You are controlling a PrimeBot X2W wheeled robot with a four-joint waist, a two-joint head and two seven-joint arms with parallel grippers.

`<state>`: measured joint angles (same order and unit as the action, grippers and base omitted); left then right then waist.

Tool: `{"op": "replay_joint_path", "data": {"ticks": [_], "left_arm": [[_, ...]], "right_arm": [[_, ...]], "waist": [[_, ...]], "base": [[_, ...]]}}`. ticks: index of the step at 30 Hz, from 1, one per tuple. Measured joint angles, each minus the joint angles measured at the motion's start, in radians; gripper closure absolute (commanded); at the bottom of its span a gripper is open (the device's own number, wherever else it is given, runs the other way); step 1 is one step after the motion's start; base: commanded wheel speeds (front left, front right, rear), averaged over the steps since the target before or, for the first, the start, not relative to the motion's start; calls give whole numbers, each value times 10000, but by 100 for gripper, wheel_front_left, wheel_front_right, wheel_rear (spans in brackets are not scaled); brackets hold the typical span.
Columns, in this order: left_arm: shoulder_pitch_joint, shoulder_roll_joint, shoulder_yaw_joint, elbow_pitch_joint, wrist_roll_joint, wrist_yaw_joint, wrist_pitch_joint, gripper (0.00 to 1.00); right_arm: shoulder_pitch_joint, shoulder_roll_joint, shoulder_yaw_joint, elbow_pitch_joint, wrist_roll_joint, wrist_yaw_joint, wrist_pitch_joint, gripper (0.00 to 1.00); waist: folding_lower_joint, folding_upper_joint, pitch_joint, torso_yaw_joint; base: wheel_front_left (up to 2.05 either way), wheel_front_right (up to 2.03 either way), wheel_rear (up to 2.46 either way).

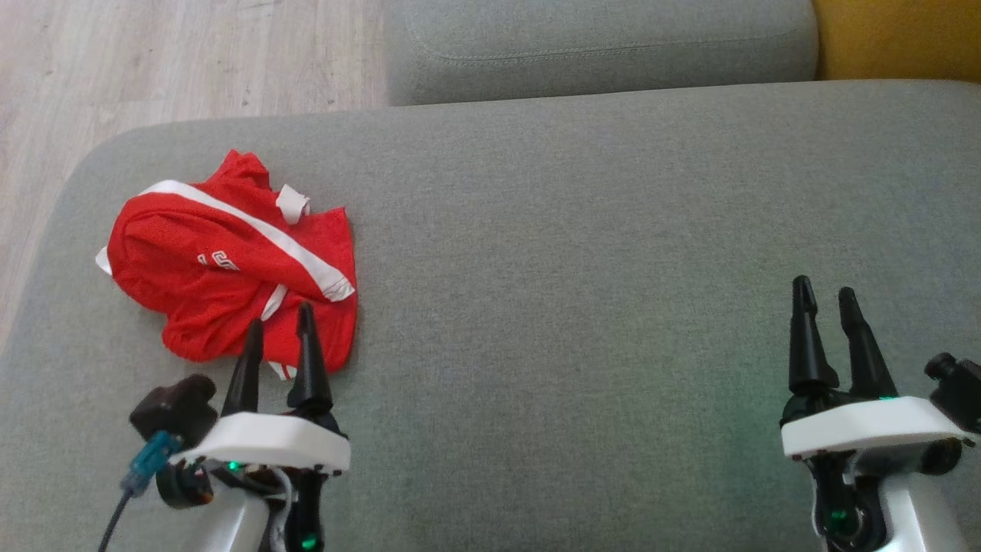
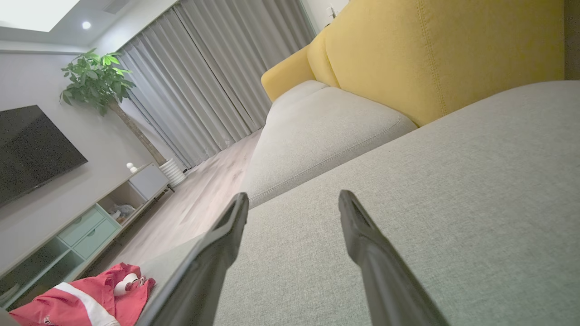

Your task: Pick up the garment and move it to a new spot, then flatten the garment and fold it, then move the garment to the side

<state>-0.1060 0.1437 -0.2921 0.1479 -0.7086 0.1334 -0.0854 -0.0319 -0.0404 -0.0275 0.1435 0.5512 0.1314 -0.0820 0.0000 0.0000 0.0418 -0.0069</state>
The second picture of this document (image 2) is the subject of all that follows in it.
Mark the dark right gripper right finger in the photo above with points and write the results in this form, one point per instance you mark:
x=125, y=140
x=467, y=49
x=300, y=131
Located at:
x=389, y=285

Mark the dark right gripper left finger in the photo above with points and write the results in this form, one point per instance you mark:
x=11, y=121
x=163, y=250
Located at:
x=204, y=280

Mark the red jersey white striped cuffs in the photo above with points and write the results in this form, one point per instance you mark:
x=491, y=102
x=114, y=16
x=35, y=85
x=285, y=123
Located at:
x=136, y=303

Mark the red shorts with white hem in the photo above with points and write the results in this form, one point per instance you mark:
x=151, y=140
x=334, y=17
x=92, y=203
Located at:
x=45, y=308

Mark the crumpled clear bag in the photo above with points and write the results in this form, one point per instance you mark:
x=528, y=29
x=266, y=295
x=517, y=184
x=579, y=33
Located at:
x=122, y=210

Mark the white ribbed plant pot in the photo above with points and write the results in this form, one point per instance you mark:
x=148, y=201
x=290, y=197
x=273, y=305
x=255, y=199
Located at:
x=173, y=173

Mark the pale green television cabinet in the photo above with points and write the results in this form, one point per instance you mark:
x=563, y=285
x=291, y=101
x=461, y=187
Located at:
x=90, y=231

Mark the small white figurine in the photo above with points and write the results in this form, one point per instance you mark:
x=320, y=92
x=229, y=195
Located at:
x=130, y=166

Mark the grey pleated curtain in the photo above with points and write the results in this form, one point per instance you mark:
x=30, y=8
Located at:
x=204, y=81

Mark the small grey sofa seat cushion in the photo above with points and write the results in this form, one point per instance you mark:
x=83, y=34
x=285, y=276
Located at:
x=299, y=90

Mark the black flat television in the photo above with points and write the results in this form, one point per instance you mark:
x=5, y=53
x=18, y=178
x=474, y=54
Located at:
x=31, y=149

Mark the green potted tree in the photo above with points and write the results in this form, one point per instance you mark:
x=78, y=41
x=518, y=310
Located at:
x=97, y=79

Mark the yellow sofa backrest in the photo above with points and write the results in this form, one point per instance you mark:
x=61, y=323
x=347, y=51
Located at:
x=453, y=45

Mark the ceiling air vent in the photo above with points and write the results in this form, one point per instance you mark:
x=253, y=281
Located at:
x=115, y=5

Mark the bright ceiling light panel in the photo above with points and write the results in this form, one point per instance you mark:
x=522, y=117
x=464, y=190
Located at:
x=31, y=11

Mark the small white wall plug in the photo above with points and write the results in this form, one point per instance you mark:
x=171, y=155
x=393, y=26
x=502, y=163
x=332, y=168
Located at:
x=334, y=11

